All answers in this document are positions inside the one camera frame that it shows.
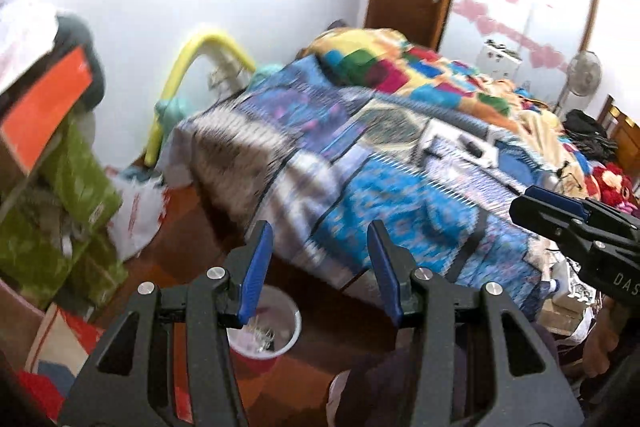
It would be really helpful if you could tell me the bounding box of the black cloth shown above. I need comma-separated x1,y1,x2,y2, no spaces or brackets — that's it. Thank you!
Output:
565,109,621,162

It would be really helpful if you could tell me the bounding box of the wooden chair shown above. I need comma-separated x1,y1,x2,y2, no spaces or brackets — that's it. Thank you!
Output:
597,94,640,168

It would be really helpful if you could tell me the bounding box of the colourful patchwork blanket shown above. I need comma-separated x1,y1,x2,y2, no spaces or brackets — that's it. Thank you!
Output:
305,27,566,128

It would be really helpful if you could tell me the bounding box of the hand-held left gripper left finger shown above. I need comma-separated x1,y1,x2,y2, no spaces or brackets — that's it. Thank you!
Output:
59,220,275,427

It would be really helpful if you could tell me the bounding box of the clear wrapper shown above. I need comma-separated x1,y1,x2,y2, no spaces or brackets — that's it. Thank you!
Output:
240,317,282,354

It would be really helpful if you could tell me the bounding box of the small white cabinet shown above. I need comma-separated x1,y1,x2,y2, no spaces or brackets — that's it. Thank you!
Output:
477,39,523,80

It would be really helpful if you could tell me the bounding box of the teal cloth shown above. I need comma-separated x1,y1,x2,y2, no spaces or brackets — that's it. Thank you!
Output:
154,99,191,132

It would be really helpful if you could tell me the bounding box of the large green leaf-print box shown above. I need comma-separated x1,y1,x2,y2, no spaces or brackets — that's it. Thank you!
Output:
0,197,76,308

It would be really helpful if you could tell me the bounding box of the red plush toy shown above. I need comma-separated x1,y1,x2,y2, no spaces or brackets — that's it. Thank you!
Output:
587,162,640,212

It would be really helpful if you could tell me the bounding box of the orange box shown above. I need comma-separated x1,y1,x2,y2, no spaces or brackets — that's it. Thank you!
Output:
0,46,93,175

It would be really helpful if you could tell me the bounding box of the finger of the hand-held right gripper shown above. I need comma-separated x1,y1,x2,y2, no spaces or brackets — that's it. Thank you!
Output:
510,194,598,255
525,186,640,233

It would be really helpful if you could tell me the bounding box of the yellow foam tube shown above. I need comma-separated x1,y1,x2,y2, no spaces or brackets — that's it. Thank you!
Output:
145,28,257,168

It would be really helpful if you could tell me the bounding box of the tall green leaf-print box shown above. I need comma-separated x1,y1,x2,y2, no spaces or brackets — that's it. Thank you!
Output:
42,122,123,233

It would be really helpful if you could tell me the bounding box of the white box with black items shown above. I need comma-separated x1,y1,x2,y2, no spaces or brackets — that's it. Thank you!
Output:
417,119,501,170

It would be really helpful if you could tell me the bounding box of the small green leaf-print box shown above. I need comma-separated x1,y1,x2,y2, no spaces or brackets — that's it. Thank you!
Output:
67,232,128,308

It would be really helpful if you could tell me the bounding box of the red and white paper bag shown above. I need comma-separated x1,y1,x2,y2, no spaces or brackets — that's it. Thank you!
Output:
25,304,103,408

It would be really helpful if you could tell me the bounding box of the person's pale slipper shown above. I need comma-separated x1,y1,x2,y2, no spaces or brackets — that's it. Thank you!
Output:
326,369,351,418

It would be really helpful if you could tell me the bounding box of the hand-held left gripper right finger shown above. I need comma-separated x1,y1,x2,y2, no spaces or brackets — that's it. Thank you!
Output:
366,220,586,427

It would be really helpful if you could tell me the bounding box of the row of pink heart stickers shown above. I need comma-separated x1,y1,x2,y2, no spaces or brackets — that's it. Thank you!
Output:
452,0,566,70

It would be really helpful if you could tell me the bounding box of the person's right hand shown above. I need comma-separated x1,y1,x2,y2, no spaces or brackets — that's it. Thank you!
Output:
582,302,623,378

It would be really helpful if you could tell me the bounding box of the red plastic cup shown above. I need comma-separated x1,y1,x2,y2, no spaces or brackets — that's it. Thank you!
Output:
226,284,303,375

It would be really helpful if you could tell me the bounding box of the person's leg in dark pants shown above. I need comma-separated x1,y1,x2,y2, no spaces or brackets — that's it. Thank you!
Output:
345,322,561,427

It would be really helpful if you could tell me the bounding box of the bed with patchwork blanket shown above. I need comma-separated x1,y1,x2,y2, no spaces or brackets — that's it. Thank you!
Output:
165,54,556,323

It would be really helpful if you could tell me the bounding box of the white plastic bag red print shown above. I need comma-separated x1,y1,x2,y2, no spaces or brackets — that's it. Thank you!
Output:
107,167,168,260

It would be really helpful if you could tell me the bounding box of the white standing fan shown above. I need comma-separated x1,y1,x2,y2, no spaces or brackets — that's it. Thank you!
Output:
555,51,602,112

